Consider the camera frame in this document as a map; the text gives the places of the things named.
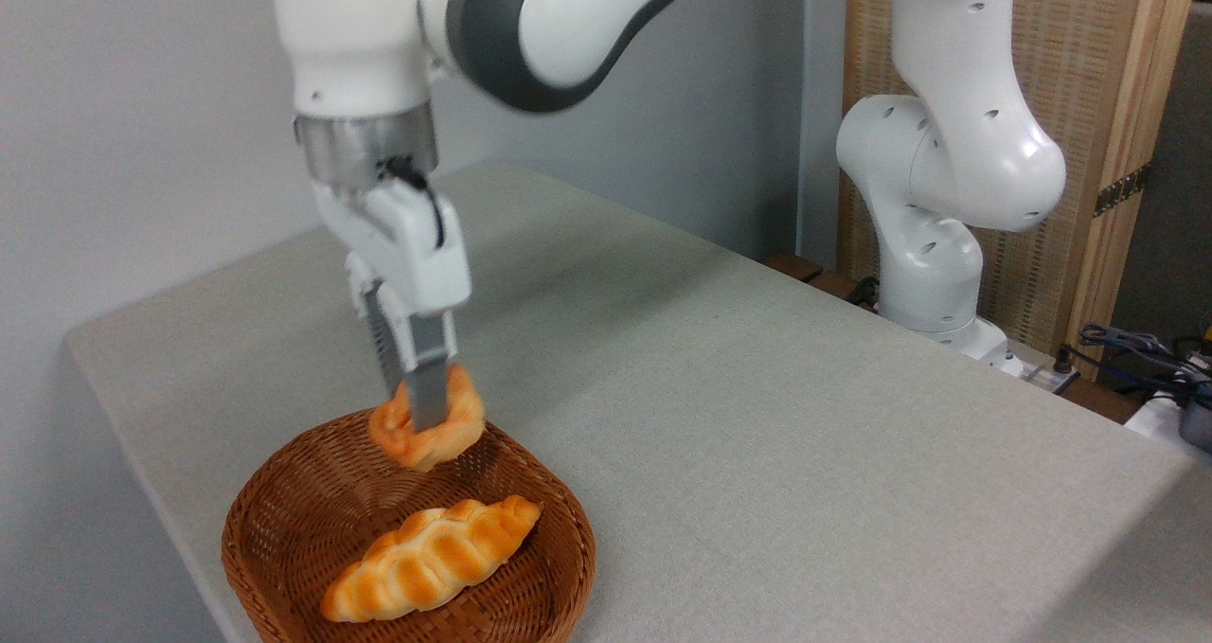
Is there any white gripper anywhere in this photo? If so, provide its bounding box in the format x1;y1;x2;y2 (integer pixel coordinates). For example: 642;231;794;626
312;177;472;433

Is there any round knotted bread roll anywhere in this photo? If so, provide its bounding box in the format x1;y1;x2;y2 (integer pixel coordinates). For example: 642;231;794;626
367;365;487;473

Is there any long braided bread loaf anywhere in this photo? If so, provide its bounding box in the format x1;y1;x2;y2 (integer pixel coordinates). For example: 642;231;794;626
320;494;544;623

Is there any silver metal wrist flange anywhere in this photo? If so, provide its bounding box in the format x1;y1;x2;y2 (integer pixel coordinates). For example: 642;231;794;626
294;103;439;194

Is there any brown wicker basket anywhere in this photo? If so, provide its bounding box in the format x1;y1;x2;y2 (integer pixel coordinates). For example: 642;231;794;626
222;406;597;643

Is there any grey tablecloth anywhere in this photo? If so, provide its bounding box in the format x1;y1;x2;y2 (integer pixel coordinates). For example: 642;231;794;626
64;162;1212;643

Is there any black metal screen hinge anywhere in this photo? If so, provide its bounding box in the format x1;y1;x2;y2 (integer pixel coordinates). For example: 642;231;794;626
1094;163;1152;219

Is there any white cloth piece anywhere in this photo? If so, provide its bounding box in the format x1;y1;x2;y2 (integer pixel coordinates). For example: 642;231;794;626
1123;389;1189;445

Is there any wooden rattan screen panel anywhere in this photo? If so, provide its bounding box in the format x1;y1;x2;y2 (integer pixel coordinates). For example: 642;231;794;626
838;0;1202;379

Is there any dark grey partition panel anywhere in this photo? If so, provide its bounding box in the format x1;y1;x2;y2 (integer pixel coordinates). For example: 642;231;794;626
1110;1;1212;341

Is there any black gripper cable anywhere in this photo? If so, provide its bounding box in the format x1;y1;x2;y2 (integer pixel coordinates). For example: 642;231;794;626
382;155;446;249

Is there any black cables bundle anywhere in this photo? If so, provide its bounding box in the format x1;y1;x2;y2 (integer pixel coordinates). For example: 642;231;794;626
1079;323;1212;402

